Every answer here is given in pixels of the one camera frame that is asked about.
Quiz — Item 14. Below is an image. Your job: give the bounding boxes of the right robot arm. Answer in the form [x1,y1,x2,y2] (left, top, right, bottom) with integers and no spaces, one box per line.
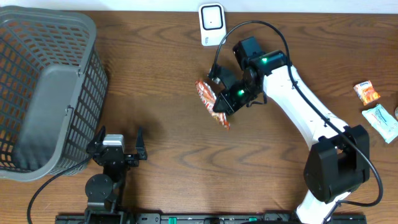
[209,37,371,223]

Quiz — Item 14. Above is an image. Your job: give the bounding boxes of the grey plastic mesh basket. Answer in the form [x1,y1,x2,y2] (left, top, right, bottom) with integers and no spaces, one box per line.
[1,6,108,182]

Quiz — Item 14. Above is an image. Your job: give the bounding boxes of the light green wet wipes pack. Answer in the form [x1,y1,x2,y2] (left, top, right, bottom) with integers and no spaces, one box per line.
[361,104,397,144]

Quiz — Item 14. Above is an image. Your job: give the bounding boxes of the orange white small packet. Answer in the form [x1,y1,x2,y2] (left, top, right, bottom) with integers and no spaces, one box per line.
[353,80,381,106]

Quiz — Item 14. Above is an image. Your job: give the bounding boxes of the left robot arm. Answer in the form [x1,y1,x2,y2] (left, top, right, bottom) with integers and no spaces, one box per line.
[83,127,147,224]

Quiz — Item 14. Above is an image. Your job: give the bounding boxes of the red brown candy bar wrapper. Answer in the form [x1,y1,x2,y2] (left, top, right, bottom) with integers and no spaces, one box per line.
[195,80,230,130]

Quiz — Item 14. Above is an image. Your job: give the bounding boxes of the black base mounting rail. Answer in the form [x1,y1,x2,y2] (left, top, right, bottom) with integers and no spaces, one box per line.
[55,212,368,224]

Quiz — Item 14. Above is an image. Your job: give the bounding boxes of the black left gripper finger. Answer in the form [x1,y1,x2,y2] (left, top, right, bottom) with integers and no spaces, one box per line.
[136,127,147,160]
[95,126,106,146]

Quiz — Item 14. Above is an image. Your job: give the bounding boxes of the white barcode scanner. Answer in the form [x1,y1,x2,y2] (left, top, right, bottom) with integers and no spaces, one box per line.
[198,3,226,47]

